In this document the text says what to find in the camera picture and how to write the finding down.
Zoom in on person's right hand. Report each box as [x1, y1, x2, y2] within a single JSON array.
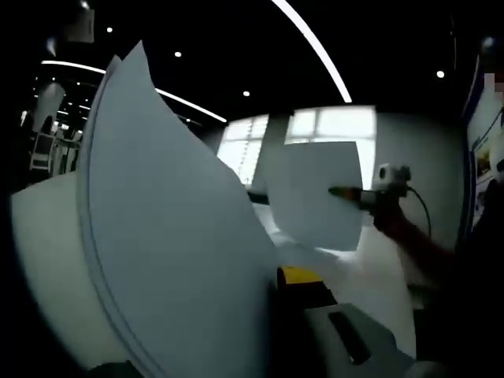
[[371, 195, 405, 234]]

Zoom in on ceiling air conditioner unit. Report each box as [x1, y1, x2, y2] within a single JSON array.
[[65, 9, 96, 43]]

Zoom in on round ceiling downlights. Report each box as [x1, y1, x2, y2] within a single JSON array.
[[80, 1, 446, 98]]

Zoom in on blue framed wall poster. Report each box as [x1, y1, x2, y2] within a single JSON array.
[[460, 54, 504, 233]]

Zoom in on large bright window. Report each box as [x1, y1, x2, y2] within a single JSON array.
[[289, 106, 377, 190], [218, 113, 271, 184]]

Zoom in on person's dark clothed torso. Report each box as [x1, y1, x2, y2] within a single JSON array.
[[409, 176, 504, 378]]

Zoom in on long ceiling light strip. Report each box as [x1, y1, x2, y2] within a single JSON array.
[[41, 59, 228, 123], [271, 0, 353, 104]]

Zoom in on black office chair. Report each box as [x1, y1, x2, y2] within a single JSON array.
[[246, 188, 269, 205]]

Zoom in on white office chair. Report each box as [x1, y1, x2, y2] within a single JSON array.
[[30, 132, 54, 173]]

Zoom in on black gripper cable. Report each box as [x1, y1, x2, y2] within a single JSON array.
[[407, 185, 432, 241]]

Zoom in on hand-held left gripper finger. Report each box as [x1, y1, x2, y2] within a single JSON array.
[[275, 265, 438, 378]]

